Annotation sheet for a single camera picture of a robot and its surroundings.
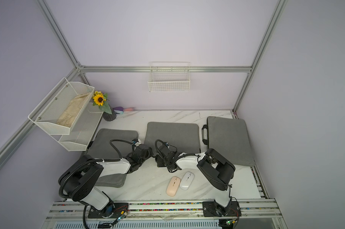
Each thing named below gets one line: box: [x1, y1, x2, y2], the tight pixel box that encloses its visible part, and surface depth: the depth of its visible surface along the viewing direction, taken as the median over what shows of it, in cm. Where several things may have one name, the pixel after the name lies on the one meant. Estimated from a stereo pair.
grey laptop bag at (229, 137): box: [201, 116, 255, 167], surface depth 103 cm
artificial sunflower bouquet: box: [91, 90, 112, 115], surface depth 97 cm
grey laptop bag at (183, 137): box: [143, 122, 201, 157], surface depth 104 cm
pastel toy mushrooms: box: [112, 106, 135, 115], surface depth 121 cm
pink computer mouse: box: [165, 176, 181, 197], surface depth 82 cm
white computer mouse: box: [179, 171, 195, 191], surface depth 84 cm
